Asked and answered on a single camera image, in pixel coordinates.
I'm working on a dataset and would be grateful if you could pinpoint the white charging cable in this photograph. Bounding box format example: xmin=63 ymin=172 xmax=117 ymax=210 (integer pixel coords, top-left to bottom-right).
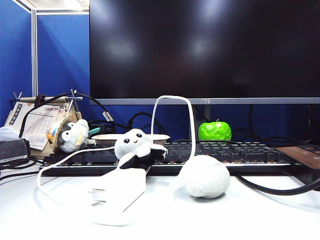
xmin=36 ymin=95 xmax=197 ymax=226

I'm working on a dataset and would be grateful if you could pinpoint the white fluffy octopus plush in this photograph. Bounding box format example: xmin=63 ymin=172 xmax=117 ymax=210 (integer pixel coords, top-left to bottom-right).
xmin=113 ymin=128 xmax=169 ymax=170

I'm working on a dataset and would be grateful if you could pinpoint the white power charger brick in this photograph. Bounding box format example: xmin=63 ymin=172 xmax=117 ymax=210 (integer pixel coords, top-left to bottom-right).
xmin=87 ymin=167 xmax=148 ymax=214

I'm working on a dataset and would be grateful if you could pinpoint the small black adapter box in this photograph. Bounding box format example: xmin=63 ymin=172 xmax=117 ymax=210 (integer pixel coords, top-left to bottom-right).
xmin=87 ymin=120 xmax=117 ymax=135

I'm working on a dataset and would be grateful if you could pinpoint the dark tissue box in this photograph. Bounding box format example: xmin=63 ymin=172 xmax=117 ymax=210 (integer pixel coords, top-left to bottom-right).
xmin=0 ymin=138 xmax=31 ymax=164

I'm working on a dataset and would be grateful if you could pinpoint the white crumpled tissue paper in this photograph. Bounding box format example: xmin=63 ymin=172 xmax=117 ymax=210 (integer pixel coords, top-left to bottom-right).
xmin=0 ymin=126 xmax=21 ymax=142

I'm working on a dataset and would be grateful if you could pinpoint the grey monitor stand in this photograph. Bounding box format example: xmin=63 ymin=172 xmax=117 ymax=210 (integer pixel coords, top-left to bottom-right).
xmin=195 ymin=104 xmax=212 ymax=125

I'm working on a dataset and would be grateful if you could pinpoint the green toy apple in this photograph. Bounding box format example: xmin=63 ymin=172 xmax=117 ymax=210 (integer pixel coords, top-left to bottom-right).
xmin=197 ymin=118 xmax=233 ymax=142

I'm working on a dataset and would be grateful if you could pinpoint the white brain-shaped stress ball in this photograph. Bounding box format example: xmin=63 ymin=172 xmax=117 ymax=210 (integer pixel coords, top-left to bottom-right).
xmin=178 ymin=154 xmax=232 ymax=200

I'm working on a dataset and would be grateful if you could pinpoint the large black computer monitor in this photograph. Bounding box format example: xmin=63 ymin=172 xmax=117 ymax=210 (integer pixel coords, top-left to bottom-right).
xmin=89 ymin=0 xmax=320 ymax=106

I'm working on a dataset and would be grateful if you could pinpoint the grey white penguin plush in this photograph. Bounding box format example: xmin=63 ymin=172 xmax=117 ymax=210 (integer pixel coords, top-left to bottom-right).
xmin=45 ymin=118 xmax=101 ymax=154

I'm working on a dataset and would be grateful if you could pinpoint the black mechanical keyboard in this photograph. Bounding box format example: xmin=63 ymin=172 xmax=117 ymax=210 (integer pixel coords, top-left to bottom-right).
xmin=39 ymin=140 xmax=301 ymax=177

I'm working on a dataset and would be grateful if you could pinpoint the brown flat board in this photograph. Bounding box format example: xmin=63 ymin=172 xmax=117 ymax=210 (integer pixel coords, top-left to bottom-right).
xmin=274 ymin=144 xmax=320 ymax=170

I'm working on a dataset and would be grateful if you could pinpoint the looped black cable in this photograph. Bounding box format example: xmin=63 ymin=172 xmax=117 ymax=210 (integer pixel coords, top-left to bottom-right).
xmin=126 ymin=112 xmax=166 ymax=136

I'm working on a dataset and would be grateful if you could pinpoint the black cable with white tag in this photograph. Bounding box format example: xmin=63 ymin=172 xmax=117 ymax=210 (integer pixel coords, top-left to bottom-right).
xmin=18 ymin=92 xmax=116 ymax=139

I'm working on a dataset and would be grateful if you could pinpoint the thin black monitor cable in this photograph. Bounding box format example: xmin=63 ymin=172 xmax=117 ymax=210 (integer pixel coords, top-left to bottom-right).
xmin=231 ymin=104 xmax=311 ymax=149

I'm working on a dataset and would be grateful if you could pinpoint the wooden frame desk calendar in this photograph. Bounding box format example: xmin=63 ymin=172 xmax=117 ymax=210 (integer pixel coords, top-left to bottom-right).
xmin=4 ymin=89 xmax=84 ymax=159

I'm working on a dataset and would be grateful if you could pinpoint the thick black cable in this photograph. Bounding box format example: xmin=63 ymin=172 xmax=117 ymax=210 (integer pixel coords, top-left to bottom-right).
xmin=234 ymin=171 xmax=320 ymax=197

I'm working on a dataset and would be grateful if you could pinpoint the silver partition post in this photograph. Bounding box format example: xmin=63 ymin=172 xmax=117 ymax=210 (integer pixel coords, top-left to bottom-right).
xmin=30 ymin=8 xmax=39 ymax=98

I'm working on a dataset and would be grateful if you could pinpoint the thin black desk cable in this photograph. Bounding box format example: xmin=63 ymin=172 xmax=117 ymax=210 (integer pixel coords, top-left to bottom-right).
xmin=0 ymin=156 xmax=44 ymax=181

